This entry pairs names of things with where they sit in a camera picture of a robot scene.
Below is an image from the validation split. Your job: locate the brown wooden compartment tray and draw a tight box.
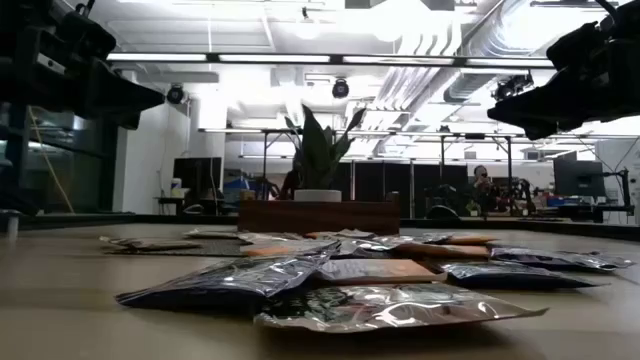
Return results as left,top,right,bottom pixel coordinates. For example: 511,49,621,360
237,192,401,236

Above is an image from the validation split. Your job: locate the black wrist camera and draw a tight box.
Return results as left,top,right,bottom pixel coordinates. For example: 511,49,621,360
58,7,117,62
546,19,615,71

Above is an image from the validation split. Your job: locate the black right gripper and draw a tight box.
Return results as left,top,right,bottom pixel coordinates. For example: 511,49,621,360
488,37,640,141

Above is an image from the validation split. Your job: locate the black camera on mount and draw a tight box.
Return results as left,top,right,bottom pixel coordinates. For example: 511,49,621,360
492,72,535,103

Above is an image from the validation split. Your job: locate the white LED light strip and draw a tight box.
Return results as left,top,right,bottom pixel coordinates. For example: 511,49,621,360
218,53,332,64
464,57,555,68
342,55,455,65
106,52,209,63

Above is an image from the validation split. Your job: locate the black computer monitor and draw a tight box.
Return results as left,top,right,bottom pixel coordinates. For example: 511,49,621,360
172,156,224,201
552,158,607,198

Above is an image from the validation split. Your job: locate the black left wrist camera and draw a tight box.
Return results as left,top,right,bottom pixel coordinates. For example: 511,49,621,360
58,7,117,62

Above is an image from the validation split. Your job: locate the black round hanging camera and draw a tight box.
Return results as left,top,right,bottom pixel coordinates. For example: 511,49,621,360
165,83,187,106

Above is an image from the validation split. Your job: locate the black office chair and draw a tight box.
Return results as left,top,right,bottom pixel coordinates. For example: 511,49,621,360
427,203,460,220

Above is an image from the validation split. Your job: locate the snake plant in white pot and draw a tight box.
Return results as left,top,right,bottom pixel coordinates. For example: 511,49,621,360
284,103,367,203

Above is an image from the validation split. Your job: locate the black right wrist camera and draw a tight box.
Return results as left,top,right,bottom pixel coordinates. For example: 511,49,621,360
546,19,615,71

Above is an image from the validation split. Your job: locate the yellow hanging cord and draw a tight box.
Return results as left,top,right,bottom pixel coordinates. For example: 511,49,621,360
28,105,76,215

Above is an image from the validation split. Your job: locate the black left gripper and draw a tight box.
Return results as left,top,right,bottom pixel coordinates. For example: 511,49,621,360
0,22,166,131

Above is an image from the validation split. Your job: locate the clear foil packet front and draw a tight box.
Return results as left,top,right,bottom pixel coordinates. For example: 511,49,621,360
253,282,550,335

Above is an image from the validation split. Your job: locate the grey woven placemat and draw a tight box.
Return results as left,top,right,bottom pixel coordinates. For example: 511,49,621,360
102,229,496,259

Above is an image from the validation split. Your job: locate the person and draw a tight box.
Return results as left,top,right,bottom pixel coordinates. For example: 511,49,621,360
471,164,497,214
278,164,304,201

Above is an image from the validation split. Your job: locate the grey cylinder post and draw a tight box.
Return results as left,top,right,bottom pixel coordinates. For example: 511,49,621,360
0,208,22,240

